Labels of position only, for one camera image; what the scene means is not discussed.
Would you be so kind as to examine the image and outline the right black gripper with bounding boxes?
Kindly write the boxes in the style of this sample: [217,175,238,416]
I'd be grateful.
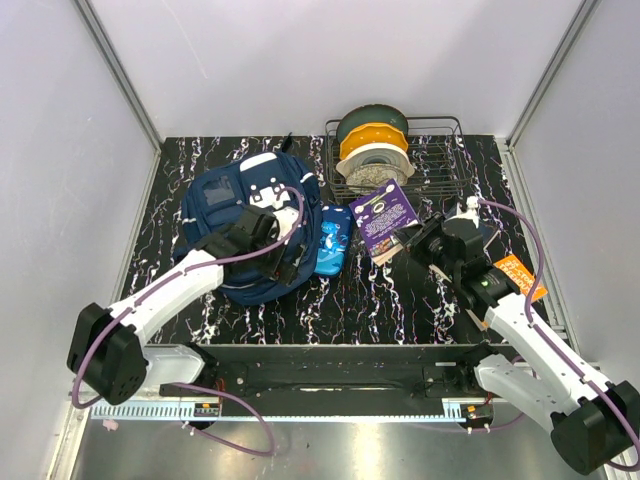
[392,211,461,280]

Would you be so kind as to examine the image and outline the purple paperback book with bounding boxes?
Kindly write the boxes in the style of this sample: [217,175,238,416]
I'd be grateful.
[349,179,419,266]

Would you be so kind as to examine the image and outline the navy blue student backpack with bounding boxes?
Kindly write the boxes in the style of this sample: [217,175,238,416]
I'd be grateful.
[173,151,322,306]

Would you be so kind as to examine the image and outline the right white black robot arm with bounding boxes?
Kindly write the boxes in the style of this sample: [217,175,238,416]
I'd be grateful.
[394,215,639,475]

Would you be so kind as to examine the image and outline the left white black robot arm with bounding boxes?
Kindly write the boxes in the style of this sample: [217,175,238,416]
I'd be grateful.
[67,206,309,409]

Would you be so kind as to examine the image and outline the dark blue 1984 book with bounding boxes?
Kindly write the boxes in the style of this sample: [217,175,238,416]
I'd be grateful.
[430,212,498,283]

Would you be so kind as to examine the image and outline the blue dinosaur pencil case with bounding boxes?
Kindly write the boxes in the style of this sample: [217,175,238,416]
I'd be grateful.
[315,205,353,277]

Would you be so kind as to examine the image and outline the orange yellow paperback book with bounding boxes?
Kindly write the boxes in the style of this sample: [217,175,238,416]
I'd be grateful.
[467,254,536,331]

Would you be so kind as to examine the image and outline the patterned beige plate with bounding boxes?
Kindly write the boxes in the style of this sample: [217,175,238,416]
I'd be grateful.
[346,164,408,194]

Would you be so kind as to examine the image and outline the orange yellow plate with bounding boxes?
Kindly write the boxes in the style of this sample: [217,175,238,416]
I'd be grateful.
[339,122,408,160]

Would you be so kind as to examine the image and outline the dark green plate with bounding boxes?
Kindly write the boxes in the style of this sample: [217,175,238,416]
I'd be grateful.
[336,103,409,142]

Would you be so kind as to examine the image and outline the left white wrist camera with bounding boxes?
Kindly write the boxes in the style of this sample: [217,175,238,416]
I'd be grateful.
[274,206,301,241]

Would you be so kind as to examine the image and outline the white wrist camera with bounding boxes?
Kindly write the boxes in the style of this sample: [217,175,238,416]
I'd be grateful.
[447,196,480,226]
[274,206,301,241]

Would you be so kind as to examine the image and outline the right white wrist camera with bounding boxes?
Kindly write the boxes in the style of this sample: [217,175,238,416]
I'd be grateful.
[447,196,480,226]

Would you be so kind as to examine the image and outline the black wire dish rack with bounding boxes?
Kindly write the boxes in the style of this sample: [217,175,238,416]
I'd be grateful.
[323,116,471,201]

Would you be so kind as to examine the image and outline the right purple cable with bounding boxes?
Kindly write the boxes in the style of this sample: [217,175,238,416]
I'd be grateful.
[464,197,640,471]

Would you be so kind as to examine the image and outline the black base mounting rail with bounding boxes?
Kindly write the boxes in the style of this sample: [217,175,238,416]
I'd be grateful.
[192,343,515,421]

